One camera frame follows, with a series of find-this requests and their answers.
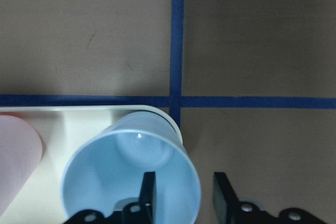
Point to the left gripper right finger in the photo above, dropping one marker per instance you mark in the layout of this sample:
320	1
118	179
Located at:
230	209

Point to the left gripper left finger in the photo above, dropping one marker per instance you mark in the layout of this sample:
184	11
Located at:
140	211

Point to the light blue cup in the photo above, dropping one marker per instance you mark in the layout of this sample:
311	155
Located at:
106	172

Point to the pink cup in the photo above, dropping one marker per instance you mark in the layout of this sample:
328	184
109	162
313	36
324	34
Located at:
21	152

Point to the cream plastic tray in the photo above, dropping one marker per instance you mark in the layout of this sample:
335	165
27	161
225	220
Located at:
62	129

